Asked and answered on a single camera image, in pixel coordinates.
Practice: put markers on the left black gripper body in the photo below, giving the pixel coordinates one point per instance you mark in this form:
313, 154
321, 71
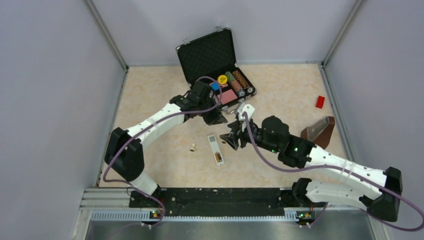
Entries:
212, 117

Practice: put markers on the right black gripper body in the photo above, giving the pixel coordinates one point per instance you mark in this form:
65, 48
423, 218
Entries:
240, 131

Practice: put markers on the white remote control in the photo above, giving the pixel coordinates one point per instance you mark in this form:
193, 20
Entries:
215, 148

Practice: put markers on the orange battery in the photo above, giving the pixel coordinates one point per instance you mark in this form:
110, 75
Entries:
218, 158

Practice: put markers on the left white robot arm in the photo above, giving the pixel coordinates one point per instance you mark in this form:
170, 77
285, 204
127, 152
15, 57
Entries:
125, 148

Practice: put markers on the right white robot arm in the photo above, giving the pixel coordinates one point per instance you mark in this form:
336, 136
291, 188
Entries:
361, 186

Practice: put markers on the pink card deck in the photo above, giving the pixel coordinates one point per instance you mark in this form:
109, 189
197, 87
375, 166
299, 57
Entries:
227, 97

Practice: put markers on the blue poker chip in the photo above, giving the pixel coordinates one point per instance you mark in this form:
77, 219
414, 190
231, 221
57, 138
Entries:
215, 86

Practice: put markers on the yellow poker chip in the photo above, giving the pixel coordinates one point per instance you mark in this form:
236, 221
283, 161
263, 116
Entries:
222, 79

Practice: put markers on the wooden chess pawn left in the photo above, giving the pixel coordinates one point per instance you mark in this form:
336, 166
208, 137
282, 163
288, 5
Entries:
193, 147

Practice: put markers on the black poker chip case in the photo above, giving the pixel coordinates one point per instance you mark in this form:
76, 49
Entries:
213, 55

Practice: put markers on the brown knife holder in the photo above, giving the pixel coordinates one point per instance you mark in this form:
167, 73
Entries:
320, 132

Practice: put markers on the red block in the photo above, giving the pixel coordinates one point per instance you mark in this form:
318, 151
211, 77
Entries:
320, 102

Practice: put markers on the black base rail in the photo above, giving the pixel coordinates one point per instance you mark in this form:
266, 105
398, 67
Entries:
221, 202

